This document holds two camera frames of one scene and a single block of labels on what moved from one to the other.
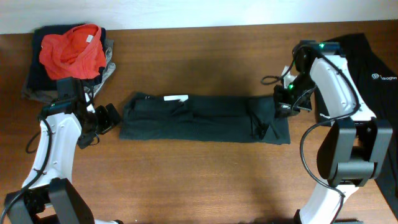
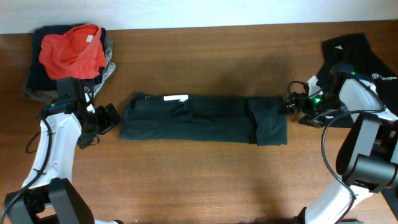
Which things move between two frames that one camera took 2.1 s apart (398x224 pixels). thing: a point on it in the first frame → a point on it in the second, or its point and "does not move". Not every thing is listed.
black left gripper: [107, 122] does not move
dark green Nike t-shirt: [147, 116] does not move
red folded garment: [79, 53] does not move
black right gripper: [282, 104] → [303, 98]
